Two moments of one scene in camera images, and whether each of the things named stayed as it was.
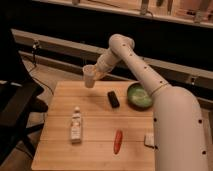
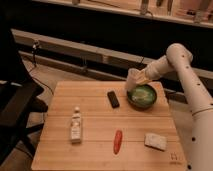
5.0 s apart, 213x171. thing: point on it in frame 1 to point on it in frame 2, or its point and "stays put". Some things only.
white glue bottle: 76,133 stays put
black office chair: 19,103 stays put
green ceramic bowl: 138,98 stays put
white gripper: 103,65 to 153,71
